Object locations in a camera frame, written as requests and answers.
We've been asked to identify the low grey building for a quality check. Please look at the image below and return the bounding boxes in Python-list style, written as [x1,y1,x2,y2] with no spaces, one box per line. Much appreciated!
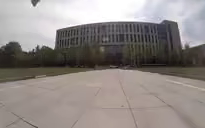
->
[183,44,205,66]

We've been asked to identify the row of trees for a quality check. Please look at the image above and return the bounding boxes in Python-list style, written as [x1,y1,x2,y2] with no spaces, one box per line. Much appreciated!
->
[0,41,205,70]

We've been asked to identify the grass field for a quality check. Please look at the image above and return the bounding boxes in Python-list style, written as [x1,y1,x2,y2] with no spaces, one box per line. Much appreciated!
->
[0,67,95,84]
[136,66,205,82]

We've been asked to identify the grey stone slab pavement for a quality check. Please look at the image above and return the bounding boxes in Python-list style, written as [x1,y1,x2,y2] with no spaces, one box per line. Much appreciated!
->
[0,68,205,128]

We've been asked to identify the large curved grey building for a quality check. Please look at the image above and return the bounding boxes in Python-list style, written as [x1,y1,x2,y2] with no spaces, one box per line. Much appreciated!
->
[54,19,184,66]

